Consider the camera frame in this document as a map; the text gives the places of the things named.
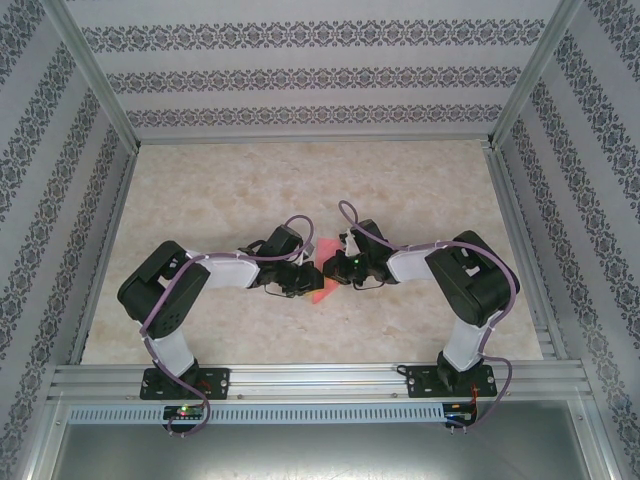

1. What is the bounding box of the pink cloth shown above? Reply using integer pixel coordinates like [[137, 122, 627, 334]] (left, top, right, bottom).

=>
[[310, 235, 346, 306]]

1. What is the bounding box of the grey metal sheet panel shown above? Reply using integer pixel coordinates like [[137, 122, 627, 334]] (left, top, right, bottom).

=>
[[49, 422, 614, 480]]

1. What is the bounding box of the left controller board green light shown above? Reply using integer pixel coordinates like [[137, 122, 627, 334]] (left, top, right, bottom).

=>
[[163, 404, 206, 420]]

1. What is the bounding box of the right controller board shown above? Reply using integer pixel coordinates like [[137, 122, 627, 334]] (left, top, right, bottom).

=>
[[444, 402, 479, 421]]

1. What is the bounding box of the aluminium mounting rail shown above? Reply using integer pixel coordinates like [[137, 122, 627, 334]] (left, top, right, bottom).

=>
[[47, 363, 591, 402]]

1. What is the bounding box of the slotted grey cable duct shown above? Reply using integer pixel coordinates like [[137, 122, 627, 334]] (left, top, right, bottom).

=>
[[67, 402, 481, 425]]

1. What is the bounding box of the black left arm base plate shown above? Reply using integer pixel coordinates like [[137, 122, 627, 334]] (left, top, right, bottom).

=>
[[139, 367, 231, 401]]

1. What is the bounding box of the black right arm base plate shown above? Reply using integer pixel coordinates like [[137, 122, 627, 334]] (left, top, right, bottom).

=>
[[405, 364, 501, 400]]

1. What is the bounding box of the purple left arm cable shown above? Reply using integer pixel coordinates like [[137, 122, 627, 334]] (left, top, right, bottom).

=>
[[142, 214, 317, 432]]

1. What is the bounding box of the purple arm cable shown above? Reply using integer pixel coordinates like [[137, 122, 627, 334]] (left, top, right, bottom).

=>
[[338, 200, 521, 432], [142, 214, 317, 432]]

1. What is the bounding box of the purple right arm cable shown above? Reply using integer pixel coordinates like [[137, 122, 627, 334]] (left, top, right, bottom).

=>
[[338, 200, 521, 432]]

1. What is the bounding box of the aluminium side rail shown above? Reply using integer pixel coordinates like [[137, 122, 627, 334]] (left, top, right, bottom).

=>
[[480, 142, 570, 362], [68, 147, 141, 365]]

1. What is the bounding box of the aluminium frame post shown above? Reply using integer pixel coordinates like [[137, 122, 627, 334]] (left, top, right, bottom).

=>
[[483, 0, 586, 151], [46, 0, 142, 154]]

